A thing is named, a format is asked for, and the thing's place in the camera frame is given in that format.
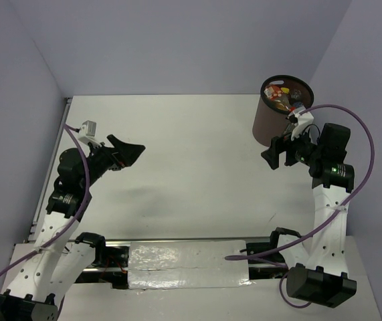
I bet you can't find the red cap clear bottle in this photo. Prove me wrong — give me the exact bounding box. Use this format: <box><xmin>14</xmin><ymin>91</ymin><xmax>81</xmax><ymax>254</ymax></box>
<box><xmin>264</xmin><ymin>84</ymin><xmax>304</xmax><ymax>112</ymax></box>

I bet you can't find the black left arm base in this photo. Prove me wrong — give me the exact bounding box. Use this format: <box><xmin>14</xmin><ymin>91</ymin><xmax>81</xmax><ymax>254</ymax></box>
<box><xmin>74</xmin><ymin>232</ymin><xmax>129</xmax><ymax>290</ymax></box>

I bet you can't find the small blue label bottle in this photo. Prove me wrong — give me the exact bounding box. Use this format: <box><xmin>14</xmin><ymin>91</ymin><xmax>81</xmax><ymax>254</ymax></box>
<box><xmin>290</xmin><ymin>88</ymin><xmax>302</xmax><ymax>101</ymax></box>

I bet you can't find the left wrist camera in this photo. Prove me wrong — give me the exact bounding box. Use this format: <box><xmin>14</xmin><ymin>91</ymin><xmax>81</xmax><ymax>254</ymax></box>
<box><xmin>78</xmin><ymin>120</ymin><xmax>96</xmax><ymax>138</ymax></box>

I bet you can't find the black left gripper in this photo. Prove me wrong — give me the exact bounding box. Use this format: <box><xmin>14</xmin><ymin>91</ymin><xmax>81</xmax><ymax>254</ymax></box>
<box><xmin>80</xmin><ymin>134</ymin><xmax>145</xmax><ymax>189</ymax></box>

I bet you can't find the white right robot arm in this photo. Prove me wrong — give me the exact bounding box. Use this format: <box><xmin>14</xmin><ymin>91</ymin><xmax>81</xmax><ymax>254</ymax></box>
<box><xmin>262</xmin><ymin>123</ymin><xmax>357</xmax><ymax>308</ymax></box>

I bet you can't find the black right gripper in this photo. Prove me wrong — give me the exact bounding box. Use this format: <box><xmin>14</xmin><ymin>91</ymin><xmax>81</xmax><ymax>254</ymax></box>
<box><xmin>261</xmin><ymin>122</ymin><xmax>323</xmax><ymax>169</ymax></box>

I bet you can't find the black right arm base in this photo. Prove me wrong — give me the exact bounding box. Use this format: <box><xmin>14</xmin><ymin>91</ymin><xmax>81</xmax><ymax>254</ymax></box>
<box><xmin>242</xmin><ymin>239</ymin><xmax>307</xmax><ymax>280</ymax></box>

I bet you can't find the brown plastic waste bin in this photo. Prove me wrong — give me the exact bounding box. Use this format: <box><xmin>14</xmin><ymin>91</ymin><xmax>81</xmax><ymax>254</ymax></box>
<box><xmin>252</xmin><ymin>75</ymin><xmax>314</xmax><ymax>147</ymax></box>

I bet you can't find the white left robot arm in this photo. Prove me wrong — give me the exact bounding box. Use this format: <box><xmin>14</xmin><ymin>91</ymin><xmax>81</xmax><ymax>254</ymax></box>
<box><xmin>0</xmin><ymin>134</ymin><xmax>145</xmax><ymax>320</ymax></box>

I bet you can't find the yellow cap orange label bottle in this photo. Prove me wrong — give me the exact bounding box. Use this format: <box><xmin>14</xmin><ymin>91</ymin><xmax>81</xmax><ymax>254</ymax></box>
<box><xmin>276</xmin><ymin>88</ymin><xmax>292</xmax><ymax>110</ymax></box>

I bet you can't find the white foil covered front board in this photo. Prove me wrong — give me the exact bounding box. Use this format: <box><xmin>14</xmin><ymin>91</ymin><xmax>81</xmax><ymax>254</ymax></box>
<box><xmin>0</xmin><ymin>235</ymin><xmax>382</xmax><ymax>321</ymax></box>

